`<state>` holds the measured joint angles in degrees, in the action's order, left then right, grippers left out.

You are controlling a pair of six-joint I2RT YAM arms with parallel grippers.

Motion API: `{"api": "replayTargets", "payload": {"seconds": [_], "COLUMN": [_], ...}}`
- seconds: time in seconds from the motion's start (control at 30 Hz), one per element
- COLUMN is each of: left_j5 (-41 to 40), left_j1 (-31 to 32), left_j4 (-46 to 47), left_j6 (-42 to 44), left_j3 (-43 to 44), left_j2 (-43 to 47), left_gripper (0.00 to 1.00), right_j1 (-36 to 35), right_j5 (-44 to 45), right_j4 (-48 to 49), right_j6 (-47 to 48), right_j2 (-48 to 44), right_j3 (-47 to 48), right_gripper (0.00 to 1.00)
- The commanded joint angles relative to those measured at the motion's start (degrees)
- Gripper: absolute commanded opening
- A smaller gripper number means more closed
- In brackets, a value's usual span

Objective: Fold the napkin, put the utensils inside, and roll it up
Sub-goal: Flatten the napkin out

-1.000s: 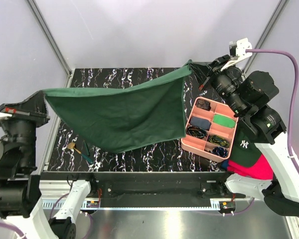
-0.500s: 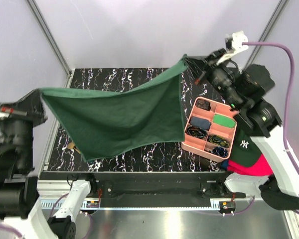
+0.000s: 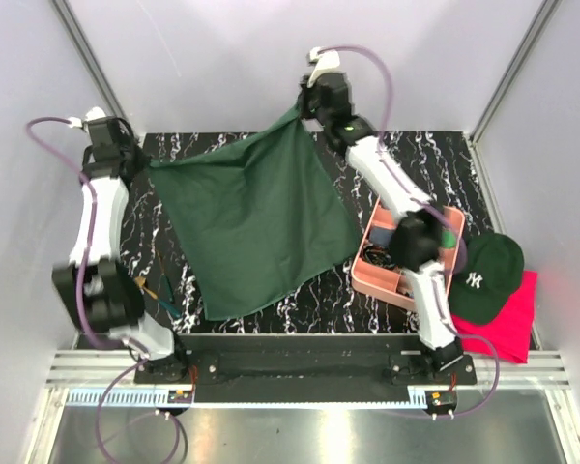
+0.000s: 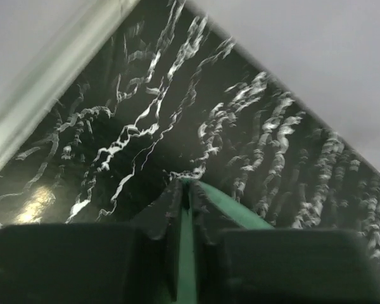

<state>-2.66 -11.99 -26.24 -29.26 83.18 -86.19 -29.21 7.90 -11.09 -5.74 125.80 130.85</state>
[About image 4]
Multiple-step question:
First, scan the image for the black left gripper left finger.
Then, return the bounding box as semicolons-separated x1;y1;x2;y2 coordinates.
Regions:
0;180;183;304

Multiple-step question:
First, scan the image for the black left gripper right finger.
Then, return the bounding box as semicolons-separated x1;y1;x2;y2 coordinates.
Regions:
189;182;380;304

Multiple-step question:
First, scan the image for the dark green cloth napkin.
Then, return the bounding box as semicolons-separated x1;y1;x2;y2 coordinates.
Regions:
176;177;275;304

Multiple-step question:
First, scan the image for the aluminium frame rail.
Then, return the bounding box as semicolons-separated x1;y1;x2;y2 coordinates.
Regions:
0;1;137;170

